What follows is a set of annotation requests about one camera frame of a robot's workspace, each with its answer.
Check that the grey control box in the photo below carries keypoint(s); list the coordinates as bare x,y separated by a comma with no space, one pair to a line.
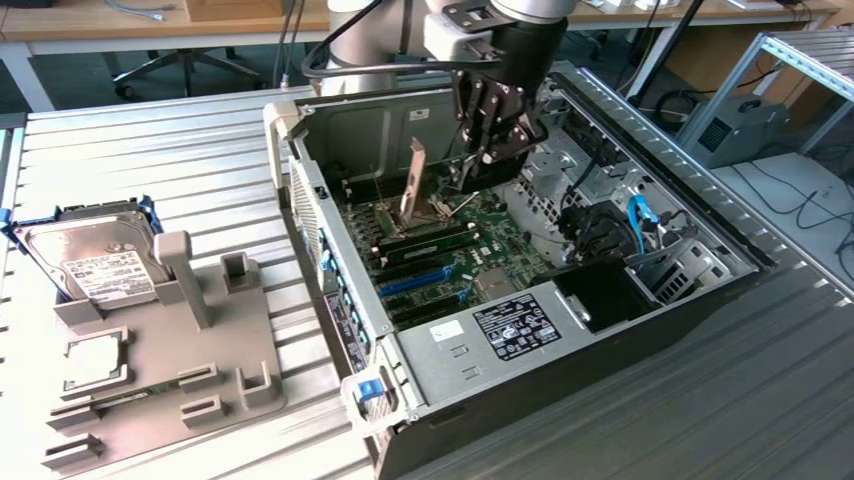
741,130

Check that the CPU socket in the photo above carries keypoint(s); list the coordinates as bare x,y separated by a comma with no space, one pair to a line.
387,215

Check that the silver disk bay cage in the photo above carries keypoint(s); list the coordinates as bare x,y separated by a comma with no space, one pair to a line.
603,182

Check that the black RAM stick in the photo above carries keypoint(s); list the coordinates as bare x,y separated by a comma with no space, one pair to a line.
427,245

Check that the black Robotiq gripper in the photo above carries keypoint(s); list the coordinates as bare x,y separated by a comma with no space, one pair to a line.
514,90

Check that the silver chipset heatsink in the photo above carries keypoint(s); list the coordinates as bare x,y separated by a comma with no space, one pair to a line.
497,282

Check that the Nvidia Quadro graphics card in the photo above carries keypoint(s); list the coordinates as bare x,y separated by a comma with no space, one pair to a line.
414,180

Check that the black office chair base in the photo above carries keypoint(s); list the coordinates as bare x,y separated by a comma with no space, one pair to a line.
590,40

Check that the thin locking lever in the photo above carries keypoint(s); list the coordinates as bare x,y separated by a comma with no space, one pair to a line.
378,192

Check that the blue expansion slot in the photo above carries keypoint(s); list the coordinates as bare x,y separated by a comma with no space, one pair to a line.
414,282

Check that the blue disk caddy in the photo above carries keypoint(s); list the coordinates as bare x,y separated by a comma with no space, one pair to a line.
152,222

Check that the silver CPU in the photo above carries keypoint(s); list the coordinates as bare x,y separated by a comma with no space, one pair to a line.
94,362

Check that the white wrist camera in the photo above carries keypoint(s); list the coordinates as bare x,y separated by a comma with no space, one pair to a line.
454,35

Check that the blue case latch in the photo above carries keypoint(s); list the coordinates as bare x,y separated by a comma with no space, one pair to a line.
369,390

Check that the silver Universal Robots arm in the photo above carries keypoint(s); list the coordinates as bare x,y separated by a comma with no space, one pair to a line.
394,40

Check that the blue slot retention clip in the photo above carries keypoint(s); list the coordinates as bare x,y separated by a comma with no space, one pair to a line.
326,261
351,306
362,340
342,284

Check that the silver power supply unit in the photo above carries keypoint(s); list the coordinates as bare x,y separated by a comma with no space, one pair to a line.
441,370

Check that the silver hard disk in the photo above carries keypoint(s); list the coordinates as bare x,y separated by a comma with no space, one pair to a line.
100,270

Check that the aluminium slat table frame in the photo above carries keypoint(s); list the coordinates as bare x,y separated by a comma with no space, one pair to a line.
814,55

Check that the brown cardboard box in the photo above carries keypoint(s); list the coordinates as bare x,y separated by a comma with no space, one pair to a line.
234,7

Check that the open black PC case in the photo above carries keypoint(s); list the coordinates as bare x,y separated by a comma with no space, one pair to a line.
567,375

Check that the grey office chair base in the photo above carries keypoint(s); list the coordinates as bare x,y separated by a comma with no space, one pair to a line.
189,62

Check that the grey parts rack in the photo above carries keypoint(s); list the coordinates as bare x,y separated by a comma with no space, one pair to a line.
167,345

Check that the green motherboard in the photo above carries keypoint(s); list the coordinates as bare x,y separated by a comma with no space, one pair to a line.
507,235

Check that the green RAM stick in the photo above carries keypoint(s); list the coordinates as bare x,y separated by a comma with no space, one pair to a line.
160,389

